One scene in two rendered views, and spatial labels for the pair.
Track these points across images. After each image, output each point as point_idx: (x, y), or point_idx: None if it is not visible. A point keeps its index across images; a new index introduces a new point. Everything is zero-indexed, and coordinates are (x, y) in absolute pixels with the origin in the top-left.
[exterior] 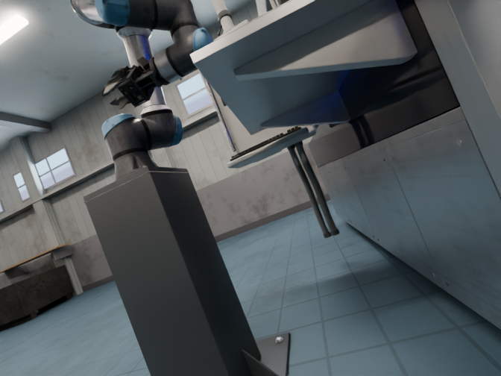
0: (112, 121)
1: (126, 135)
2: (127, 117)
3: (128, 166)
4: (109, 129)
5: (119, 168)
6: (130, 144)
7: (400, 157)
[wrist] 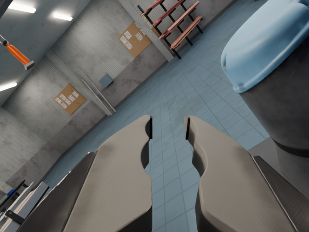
0: (237, 77)
1: (289, 116)
2: (287, 50)
3: (301, 183)
4: (235, 90)
5: (282, 164)
6: (308, 140)
7: None
